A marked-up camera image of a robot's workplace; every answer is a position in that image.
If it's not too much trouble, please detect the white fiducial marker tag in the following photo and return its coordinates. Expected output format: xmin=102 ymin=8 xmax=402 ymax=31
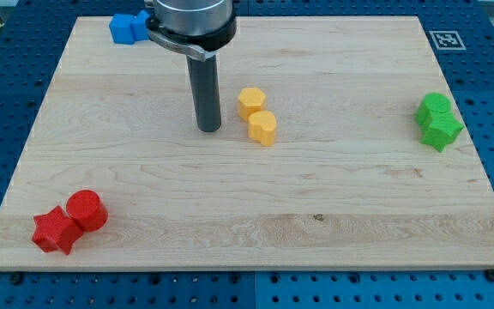
xmin=430 ymin=30 xmax=466 ymax=51

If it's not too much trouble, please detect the dark grey cylindrical pointer rod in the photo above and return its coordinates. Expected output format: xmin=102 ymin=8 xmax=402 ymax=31
xmin=187 ymin=56 xmax=221 ymax=132

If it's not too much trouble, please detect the yellow heart block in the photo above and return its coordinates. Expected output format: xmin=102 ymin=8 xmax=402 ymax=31
xmin=248 ymin=111 xmax=277 ymax=147

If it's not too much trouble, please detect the yellow hexagon block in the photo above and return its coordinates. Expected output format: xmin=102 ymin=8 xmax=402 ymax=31
xmin=238 ymin=88 xmax=267 ymax=122

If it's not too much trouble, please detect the black bolt front right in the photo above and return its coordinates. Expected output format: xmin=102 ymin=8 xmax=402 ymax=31
xmin=484 ymin=269 xmax=494 ymax=282

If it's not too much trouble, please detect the blue block behind arm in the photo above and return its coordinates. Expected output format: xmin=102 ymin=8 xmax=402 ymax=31
xmin=131 ymin=10 xmax=150 ymax=41

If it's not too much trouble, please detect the red cylinder block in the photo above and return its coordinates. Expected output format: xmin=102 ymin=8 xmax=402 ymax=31
xmin=66 ymin=190 xmax=108 ymax=232

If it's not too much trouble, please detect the green cylinder block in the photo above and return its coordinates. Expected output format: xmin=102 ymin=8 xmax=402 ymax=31
xmin=415 ymin=92 xmax=451 ymax=126

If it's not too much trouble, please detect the black bolt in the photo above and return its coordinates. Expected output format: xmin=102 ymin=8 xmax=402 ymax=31
xmin=9 ymin=272 xmax=23 ymax=286
xmin=484 ymin=269 xmax=494 ymax=282

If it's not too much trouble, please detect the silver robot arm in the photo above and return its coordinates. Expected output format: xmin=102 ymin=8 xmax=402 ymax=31
xmin=144 ymin=0 xmax=237 ymax=62

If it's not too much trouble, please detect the black bolt front left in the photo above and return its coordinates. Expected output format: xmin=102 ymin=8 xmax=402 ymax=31
xmin=9 ymin=272 xmax=23 ymax=286

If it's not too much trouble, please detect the blue cube block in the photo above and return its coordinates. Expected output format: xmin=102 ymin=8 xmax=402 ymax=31
xmin=109 ymin=14 xmax=136 ymax=45

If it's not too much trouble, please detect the green star block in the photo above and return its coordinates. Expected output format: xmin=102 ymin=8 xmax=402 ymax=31
xmin=421 ymin=112 xmax=464 ymax=152

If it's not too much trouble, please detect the red star block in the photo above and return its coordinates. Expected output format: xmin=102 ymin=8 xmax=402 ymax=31
xmin=32 ymin=205 xmax=84 ymax=255

